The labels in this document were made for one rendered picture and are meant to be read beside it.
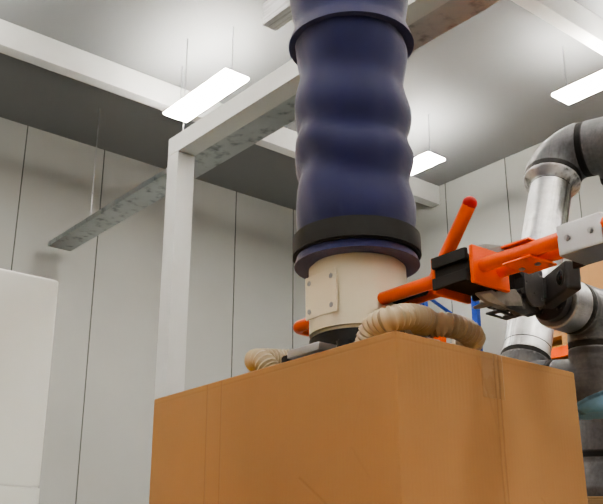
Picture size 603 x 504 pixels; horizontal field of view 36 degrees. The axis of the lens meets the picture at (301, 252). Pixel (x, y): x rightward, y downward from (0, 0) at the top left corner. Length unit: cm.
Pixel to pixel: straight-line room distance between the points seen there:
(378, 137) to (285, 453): 58
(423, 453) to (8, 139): 1123
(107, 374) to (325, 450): 1072
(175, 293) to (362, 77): 376
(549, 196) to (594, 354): 42
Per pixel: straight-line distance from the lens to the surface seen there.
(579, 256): 129
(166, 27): 1012
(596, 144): 194
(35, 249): 1189
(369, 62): 168
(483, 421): 131
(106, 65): 1072
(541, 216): 186
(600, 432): 216
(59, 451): 1154
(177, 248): 538
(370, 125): 161
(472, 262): 136
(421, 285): 144
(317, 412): 130
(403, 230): 154
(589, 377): 159
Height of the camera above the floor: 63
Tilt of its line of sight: 20 degrees up
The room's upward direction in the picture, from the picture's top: straight up
